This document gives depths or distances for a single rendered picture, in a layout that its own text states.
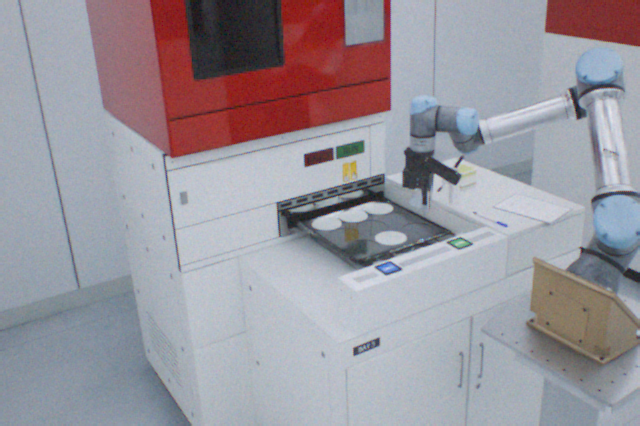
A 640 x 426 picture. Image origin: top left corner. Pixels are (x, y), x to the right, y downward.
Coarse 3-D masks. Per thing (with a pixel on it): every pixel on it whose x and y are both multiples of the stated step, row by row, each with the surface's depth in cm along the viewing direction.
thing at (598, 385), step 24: (504, 312) 194; (528, 312) 194; (504, 336) 183; (528, 336) 183; (528, 360) 176; (552, 360) 173; (576, 360) 172; (624, 360) 171; (576, 384) 164; (600, 384) 163; (624, 384) 163; (600, 408) 161
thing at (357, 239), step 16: (352, 208) 246; (400, 208) 244; (352, 224) 233; (368, 224) 233; (384, 224) 232; (400, 224) 232; (416, 224) 231; (432, 224) 230; (336, 240) 223; (352, 240) 222; (368, 240) 222; (416, 240) 220; (352, 256) 212; (368, 256) 212
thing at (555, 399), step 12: (552, 384) 191; (552, 396) 192; (564, 396) 189; (540, 408) 200; (552, 408) 193; (564, 408) 190; (576, 408) 189; (588, 408) 189; (540, 420) 201; (552, 420) 194; (564, 420) 192; (576, 420) 190; (588, 420) 191
